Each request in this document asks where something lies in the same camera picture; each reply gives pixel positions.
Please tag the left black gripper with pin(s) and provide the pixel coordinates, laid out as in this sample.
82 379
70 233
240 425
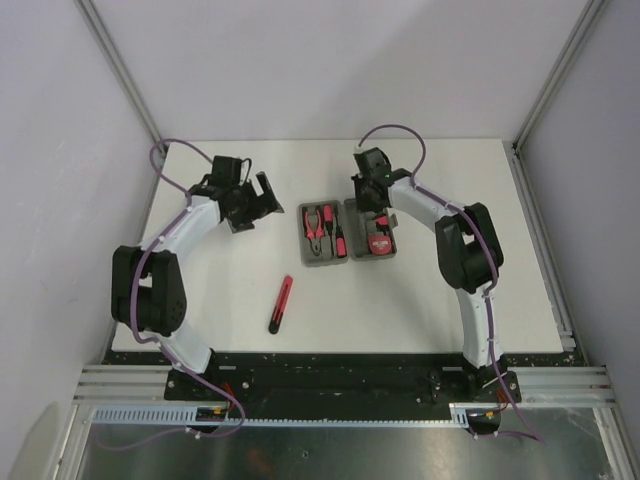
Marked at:
262 205

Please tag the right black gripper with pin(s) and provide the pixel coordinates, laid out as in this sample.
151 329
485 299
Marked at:
364 206

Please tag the pink handle bit screwdriver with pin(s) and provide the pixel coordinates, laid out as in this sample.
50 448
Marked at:
328 220

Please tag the red tape measure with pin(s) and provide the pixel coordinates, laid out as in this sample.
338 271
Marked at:
380 242

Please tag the grey plastic tool case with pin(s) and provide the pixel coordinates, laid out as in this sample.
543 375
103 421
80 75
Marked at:
350 223

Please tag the small pink handle screwdriver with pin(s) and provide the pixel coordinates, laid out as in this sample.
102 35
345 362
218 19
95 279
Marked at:
341 250

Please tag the pink black pliers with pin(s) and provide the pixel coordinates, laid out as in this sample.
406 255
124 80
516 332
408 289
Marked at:
314 229

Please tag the pink black utility knife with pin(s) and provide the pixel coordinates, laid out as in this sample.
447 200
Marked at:
280 306

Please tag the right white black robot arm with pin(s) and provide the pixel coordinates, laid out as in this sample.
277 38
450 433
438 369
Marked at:
468 252

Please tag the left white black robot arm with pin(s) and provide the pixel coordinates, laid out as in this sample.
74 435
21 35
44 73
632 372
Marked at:
147 289

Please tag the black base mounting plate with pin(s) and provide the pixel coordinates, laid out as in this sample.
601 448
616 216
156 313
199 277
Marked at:
439 377

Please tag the left aluminium frame post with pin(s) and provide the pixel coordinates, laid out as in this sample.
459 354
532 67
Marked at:
114 59

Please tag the aluminium frame post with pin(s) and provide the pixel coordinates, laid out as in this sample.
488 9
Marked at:
114 59
581 31

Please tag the grey slotted cable duct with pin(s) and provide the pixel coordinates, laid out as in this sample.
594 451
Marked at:
453 416

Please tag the right aluminium frame post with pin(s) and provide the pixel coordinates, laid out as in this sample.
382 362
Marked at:
581 31

